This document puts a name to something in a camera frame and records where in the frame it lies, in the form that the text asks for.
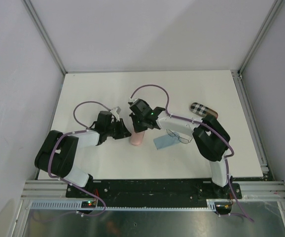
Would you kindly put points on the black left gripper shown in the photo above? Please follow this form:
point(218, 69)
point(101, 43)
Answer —
point(123, 132)

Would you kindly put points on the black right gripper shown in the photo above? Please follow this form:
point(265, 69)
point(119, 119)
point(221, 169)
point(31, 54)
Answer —
point(138, 128)

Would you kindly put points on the pink glasses case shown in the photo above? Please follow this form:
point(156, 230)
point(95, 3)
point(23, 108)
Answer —
point(137, 138)

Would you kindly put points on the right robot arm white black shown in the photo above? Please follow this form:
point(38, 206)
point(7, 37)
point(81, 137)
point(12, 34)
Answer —
point(210, 137)

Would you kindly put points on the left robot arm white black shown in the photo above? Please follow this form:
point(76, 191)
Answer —
point(57, 153)

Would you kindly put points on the plaid glasses case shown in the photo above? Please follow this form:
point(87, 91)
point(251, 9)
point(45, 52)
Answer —
point(202, 110)

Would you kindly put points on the left controller board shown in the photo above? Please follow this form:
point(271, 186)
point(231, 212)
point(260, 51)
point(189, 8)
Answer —
point(89, 204)

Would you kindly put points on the controller board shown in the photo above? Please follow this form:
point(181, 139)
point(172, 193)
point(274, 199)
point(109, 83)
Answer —
point(223, 208)
point(89, 204)

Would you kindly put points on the right controller board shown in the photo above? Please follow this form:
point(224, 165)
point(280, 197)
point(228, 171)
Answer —
point(223, 208)

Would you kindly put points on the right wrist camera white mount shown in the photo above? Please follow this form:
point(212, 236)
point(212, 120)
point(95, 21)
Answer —
point(131, 100)

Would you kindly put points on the thin wire frame glasses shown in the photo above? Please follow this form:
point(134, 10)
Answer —
point(176, 135)

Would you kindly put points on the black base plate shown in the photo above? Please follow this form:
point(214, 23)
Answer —
point(155, 193)

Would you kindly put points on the left aluminium frame post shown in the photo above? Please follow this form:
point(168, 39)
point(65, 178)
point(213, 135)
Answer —
point(43, 34)

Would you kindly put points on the aluminium frame post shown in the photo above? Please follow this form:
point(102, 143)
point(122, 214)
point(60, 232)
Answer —
point(261, 34)
point(43, 34)

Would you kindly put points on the right aluminium frame post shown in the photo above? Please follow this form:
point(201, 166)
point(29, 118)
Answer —
point(261, 34)

